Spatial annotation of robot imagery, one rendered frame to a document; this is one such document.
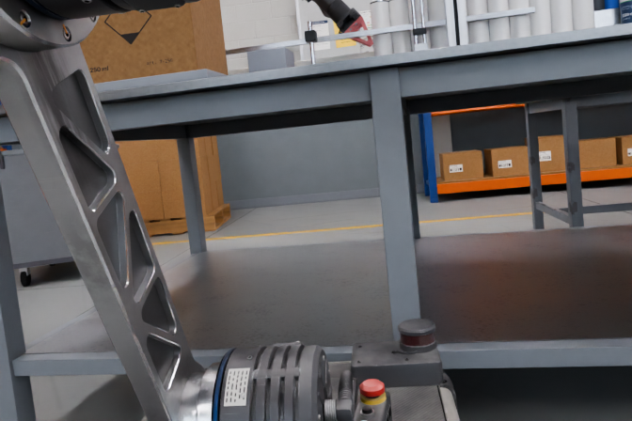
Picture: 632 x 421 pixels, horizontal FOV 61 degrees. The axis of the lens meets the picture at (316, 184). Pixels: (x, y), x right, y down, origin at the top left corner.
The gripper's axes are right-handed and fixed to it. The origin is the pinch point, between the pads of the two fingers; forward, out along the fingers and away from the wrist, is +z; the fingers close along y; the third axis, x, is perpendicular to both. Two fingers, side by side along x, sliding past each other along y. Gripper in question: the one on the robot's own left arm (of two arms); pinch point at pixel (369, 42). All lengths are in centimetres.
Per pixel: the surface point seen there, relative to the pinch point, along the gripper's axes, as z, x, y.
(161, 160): -103, 177, 269
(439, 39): 13.4, -13.3, -2.2
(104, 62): -32, 45, -42
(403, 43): 7.3, -6.2, -2.0
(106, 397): 20, 124, -18
